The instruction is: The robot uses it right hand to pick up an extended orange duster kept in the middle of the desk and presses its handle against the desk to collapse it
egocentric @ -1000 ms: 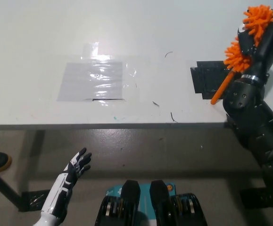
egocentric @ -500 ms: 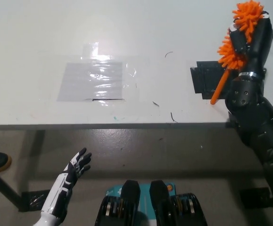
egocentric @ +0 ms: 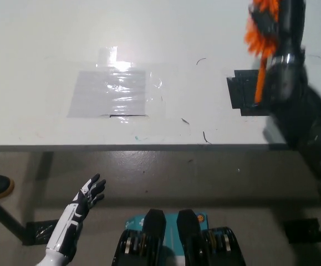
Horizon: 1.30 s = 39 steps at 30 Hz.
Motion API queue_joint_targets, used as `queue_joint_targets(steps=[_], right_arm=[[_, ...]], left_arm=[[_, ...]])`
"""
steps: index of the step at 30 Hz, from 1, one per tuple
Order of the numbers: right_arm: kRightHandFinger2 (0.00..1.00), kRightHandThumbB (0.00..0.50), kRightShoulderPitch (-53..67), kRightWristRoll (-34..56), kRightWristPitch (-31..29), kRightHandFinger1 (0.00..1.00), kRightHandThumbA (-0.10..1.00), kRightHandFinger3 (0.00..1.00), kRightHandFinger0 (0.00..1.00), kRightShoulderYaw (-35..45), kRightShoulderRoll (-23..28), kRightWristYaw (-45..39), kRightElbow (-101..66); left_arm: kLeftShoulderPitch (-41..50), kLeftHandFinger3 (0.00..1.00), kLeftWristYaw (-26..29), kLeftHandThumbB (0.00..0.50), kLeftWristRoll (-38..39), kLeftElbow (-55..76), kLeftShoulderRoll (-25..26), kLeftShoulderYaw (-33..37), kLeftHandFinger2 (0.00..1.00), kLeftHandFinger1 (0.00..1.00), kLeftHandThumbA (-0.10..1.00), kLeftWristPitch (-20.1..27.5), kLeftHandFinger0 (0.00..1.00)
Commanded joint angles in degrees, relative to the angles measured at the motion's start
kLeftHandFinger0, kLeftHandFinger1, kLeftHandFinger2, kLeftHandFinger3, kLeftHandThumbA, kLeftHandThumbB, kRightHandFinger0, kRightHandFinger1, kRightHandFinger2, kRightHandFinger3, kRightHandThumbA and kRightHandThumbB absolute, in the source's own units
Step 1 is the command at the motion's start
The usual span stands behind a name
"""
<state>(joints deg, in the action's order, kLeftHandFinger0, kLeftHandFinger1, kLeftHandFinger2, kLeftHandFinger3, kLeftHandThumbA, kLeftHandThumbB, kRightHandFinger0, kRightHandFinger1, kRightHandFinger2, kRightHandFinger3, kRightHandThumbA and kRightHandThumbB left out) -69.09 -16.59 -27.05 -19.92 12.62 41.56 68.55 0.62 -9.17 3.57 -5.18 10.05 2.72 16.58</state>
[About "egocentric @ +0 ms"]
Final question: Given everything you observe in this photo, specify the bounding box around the black grey right robot hand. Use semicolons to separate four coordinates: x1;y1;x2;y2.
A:
248;0;307;61

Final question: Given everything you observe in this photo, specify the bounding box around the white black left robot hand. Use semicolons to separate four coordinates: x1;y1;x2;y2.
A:
45;173;107;261

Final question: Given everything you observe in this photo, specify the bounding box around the orange microfibre extendable duster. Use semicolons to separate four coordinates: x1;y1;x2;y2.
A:
244;0;283;105

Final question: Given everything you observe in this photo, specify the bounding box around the grey table leg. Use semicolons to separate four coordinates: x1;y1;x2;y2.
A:
33;151;55;185

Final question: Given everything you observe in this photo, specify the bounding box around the black diagonal metal bar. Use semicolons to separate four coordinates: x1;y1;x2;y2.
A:
0;188;29;246

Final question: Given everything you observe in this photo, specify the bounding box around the black tape square patch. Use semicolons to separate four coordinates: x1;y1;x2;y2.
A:
226;69;272;117

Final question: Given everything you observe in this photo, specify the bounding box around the clear plastic tape film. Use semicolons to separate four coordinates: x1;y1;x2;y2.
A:
95;45;177;127

